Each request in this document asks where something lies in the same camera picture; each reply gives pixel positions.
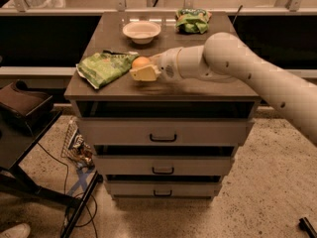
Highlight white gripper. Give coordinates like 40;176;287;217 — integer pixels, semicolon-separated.
130;48;181;81

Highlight orange fruit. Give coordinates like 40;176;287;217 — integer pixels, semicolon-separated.
132;57;151;68

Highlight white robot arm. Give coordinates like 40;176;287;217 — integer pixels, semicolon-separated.
130;32;317;145

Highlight flat green jalapeno chip bag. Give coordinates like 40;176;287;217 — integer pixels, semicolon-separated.
76;51;139;89

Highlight crumpled green chip bag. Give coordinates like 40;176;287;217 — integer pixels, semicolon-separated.
175;9;212;34

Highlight white paper bowl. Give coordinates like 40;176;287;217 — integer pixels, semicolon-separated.
123;21;161;45

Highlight grey drawer cabinet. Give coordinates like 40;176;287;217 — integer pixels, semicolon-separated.
63;11;269;200

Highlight top grey drawer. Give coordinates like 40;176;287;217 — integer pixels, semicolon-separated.
77;119;254;146

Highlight grey drawer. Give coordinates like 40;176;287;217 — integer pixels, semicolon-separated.
105;181;222;197
77;119;254;146
93;156;234;176

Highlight middle grey drawer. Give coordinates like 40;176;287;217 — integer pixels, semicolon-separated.
93;156;234;176

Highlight bottom grey drawer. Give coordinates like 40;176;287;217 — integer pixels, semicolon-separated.
105;181;222;197

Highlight dark brown bin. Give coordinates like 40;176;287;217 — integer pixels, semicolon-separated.
0;80;53;128

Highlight black side table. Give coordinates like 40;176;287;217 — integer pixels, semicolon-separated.
0;109;102;238

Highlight metal railing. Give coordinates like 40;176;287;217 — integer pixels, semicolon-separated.
0;0;317;17

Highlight white shoe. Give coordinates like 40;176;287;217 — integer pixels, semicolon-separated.
0;223;31;238

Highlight black object on floor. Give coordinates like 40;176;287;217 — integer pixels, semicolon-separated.
299;217;317;238

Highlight wire basket with snacks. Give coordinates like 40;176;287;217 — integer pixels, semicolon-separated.
60;118;95;170

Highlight black floor cable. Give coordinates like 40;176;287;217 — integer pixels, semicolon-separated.
37;142;99;238

